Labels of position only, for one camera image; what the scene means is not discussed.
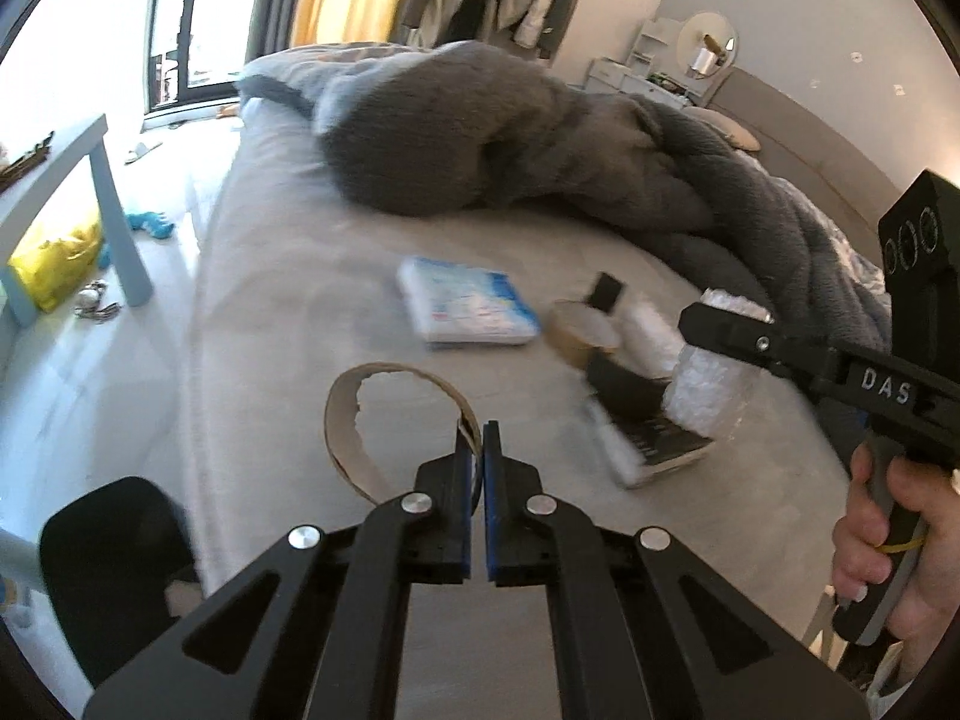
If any grey bed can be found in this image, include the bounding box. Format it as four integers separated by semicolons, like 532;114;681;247
180;41;897;720

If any white vanity table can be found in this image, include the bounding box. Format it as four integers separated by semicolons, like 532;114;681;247
585;15;710;110

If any blue toy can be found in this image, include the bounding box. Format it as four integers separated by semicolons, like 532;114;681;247
124;208;175;239

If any beige pillow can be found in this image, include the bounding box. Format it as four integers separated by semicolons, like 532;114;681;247
682;106;762;152

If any light blue side table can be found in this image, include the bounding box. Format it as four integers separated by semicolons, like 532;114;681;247
0;114;155;327

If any clear plastic bag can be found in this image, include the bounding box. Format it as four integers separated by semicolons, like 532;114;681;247
664;287;775;440

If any dark framed window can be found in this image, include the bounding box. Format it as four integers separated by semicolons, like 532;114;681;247
146;0;260;117

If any grey fluffy blanket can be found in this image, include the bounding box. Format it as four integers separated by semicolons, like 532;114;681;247
240;41;893;361

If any black white small box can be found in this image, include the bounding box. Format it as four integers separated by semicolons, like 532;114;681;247
583;397;717;488

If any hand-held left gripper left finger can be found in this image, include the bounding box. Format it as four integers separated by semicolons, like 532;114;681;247
82;424;481;720

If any small black block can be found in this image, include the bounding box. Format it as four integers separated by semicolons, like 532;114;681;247
587;272;625;314

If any round mirror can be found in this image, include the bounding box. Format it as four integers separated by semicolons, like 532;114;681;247
677;10;740;80

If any grey padded headboard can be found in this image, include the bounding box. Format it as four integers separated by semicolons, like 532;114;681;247
709;67;912;241

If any yellow plastic bag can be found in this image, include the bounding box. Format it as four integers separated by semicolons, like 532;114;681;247
7;214;106;314

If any black trash bin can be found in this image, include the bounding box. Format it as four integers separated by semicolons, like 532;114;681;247
37;476;203;691

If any blue white tissue packet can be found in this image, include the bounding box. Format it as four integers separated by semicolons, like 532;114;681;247
395;255;542;350

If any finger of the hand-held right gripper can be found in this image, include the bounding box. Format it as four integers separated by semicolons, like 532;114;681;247
677;302;835;395

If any brown tape roll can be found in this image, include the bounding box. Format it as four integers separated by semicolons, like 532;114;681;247
544;298;623;368

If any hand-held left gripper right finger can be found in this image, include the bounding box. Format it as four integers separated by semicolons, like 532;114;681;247
484;420;871;720

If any torn brown cardboard ring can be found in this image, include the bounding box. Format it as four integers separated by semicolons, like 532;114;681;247
324;362;482;507

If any person's right hand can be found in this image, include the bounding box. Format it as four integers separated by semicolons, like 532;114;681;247
831;442;960;640

